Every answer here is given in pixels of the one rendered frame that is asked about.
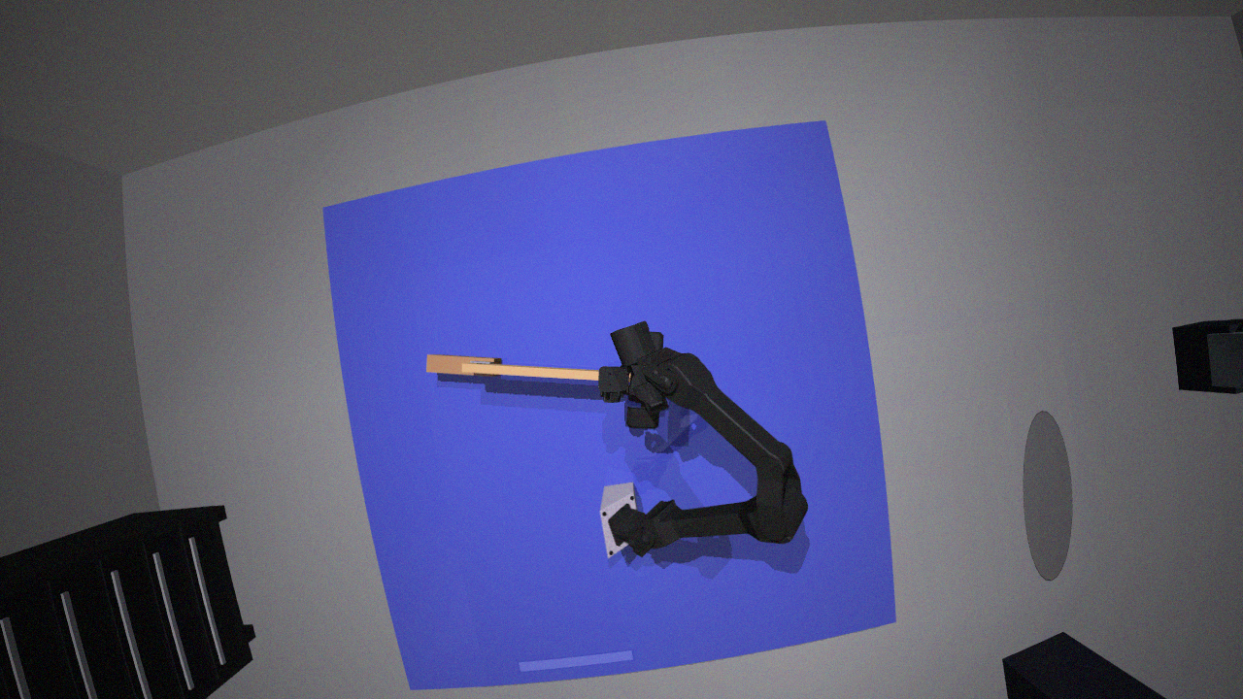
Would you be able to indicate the long wooden rail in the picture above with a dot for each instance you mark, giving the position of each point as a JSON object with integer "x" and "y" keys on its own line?
{"x": 530, "y": 371}

